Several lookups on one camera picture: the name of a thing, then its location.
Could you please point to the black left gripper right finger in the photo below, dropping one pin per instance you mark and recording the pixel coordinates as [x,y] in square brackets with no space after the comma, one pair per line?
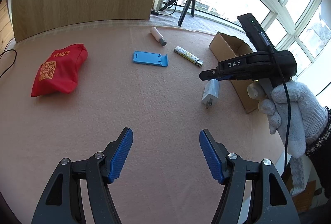
[208,75]

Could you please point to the blue phone stand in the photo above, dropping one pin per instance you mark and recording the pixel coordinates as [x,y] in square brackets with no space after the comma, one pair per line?
[153,59]

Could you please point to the black sleeved forearm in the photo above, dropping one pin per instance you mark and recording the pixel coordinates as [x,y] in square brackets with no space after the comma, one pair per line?
[319,154]

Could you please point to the white power adapter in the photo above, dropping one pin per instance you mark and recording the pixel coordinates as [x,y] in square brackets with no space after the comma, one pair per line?
[211,93]

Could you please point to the small white cosmetic tube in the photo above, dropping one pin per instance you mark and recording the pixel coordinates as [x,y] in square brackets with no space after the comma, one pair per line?
[158,36]

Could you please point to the red fabric pouch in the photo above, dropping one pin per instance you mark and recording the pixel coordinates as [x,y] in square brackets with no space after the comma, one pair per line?
[60,72]

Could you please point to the brown cardboard box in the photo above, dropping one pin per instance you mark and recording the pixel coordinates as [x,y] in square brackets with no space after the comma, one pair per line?
[225,47]

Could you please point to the pink blanket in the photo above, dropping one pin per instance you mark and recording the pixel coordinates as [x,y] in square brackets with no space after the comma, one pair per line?
[165,178]

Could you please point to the patterned lighter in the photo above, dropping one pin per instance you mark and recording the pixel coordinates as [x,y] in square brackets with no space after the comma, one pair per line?
[189,56]

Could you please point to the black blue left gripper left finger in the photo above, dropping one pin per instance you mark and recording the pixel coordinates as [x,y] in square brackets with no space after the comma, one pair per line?
[61,200]

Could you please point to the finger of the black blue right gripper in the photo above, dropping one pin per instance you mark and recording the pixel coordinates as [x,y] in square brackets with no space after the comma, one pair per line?
[270,200]

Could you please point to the black tripod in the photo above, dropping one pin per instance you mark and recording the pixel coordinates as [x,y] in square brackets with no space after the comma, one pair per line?
[189,4]

